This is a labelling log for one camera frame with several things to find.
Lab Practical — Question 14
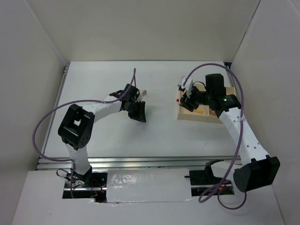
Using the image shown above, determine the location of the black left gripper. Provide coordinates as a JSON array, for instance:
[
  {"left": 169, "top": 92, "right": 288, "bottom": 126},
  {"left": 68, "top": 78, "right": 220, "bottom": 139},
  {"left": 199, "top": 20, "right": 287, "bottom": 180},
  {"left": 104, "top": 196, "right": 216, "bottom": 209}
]
[{"left": 127, "top": 100, "right": 147, "bottom": 123}]

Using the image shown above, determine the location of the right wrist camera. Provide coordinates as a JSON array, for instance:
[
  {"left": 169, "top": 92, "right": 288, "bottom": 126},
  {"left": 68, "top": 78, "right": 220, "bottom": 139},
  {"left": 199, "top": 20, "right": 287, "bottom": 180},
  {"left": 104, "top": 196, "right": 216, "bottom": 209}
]
[{"left": 178, "top": 76, "right": 194, "bottom": 98}]

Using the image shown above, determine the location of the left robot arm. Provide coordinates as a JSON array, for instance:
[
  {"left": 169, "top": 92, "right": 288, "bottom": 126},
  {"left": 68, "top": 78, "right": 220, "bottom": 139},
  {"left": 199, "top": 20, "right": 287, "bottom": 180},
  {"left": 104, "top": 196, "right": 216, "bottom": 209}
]
[{"left": 58, "top": 89, "right": 147, "bottom": 187}]

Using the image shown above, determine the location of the purple cable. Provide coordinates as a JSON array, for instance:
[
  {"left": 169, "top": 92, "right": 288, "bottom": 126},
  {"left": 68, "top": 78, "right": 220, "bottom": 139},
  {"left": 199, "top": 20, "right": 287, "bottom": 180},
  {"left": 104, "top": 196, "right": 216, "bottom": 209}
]
[
  {"left": 34, "top": 67, "right": 136, "bottom": 199},
  {"left": 184, "top": 62, "right": 247, "bottom": 210}
]

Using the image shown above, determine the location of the cream compartment organizer tray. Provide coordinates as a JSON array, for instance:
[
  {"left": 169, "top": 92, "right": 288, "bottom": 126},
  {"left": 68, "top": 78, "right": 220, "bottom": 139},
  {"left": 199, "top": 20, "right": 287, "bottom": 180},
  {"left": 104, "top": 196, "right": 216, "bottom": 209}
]
[{"left": 177, "top": 90, "right": 222, "bottom": 124}]

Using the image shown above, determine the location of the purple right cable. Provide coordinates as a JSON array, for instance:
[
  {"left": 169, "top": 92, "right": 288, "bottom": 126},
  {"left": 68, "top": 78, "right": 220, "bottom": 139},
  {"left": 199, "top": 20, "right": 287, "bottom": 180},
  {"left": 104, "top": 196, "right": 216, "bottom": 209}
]
[{"left": 184, "top": 62, "right": 247, "bottom": 210}]

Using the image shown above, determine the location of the pink orange highlighter marker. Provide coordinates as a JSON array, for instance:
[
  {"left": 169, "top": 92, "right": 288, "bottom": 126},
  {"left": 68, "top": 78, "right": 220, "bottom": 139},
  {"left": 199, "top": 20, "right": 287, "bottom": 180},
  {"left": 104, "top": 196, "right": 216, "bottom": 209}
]
[{"left": 195, "top": 109, "right": 204, "bottom": 114}]

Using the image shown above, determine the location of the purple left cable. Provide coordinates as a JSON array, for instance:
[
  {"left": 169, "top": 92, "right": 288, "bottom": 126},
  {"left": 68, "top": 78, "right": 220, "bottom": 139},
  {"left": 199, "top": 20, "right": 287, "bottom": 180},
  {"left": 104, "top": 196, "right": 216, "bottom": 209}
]
[{"left": 34, "top": 67, "right": 136, "bottom": 199}]

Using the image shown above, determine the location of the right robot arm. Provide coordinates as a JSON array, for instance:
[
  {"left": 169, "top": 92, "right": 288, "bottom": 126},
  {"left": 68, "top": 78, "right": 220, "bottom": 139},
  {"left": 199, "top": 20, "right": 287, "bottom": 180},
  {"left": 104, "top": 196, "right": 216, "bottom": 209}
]
[{"left": 178, "top": 74, "right": 280, "bottom": 193}]

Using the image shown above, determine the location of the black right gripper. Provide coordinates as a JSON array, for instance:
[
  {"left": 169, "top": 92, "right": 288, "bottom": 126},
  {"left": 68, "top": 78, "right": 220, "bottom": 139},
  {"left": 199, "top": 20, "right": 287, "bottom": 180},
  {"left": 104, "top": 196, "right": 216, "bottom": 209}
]
[{"left": 179, "top": 86, "right": 212, "bottom": 112}]

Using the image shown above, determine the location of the aluminium front rail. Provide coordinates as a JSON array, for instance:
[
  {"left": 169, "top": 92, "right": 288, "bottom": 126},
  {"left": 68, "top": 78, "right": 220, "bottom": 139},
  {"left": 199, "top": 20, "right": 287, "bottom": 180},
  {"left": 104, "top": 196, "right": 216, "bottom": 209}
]
[{"left": 36, "top": 156, "right": 242, "bottom": 171}]

